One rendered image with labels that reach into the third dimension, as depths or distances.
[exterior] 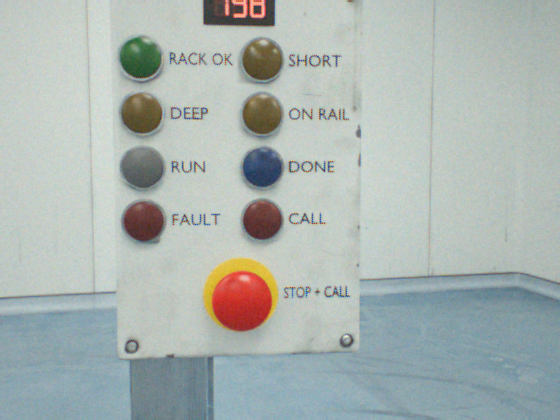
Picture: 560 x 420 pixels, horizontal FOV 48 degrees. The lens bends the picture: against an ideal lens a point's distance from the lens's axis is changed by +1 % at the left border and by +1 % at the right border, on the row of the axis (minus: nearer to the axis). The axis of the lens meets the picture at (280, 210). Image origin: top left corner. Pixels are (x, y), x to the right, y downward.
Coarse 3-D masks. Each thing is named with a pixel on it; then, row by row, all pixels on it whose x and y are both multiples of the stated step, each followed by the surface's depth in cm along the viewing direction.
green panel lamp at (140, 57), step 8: (128, 40) 41; (136, 40) 41; (144, 40) 41; (128, 48) 41; (136, 48) 41; (144, 48) 41; (152, 48) 41; (120, 56) 41; (128, 56) 41; (136, 56) 41; (144, 56) 41; (152, 56) 41; (160, 56) 41; (128, 64) 41; (136, 64) 41; (144, 64) 41; (152, 64) 41; (160, 64) 42; (128, 72) 41; (136, 72) 41; (144, 72) 41; (152, 72) 41
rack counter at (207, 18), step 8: (208, 0) 42; (272, 0) 42; (208, 8) 42; (272, 8) 42; (208, 16) 42; (272, 16) 42; (224, 24) 42; (232, 24) 42; (240, 24) 42; (248, 24) 42; (256, 24) 42; (264, 24) 42; (272, 24) 42
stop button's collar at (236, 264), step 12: (228, 264) 43; (240, 264) 43; (252, 264) 43; (216, 276) 43; (264, 276) 44; (204, 288) 43; (276, 288) 44; (288, 288) 44; (336, 288) 44; (204, 300) 43; (276, 300) 44
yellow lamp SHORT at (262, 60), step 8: (256, 40) 42; (264, 40) 42; (248, 48) 42; (256, 48) 42; (264, 48) 42; (272, 48) 42; (248, 56) 42; (256, 56) 42; (264, 56) 42; (272, 56) 42; (280, 56) 42; (248, 64) 42; (256, 64) 42; (264, 64) 42; (272, 64) 42; (280, 64) 42; (248, 72) 42; (256, 72) 42; (264, 72) 42; (272, 72) 42
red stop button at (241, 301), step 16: (240, 272) 41; (224, 288) 41; (240, 288) 41; (256, 288) 41; (224, 304) 41; (240, 304) 41; (256, 304) 41; (224, 320) 41; (240, 320) 41; (256, 320) 41
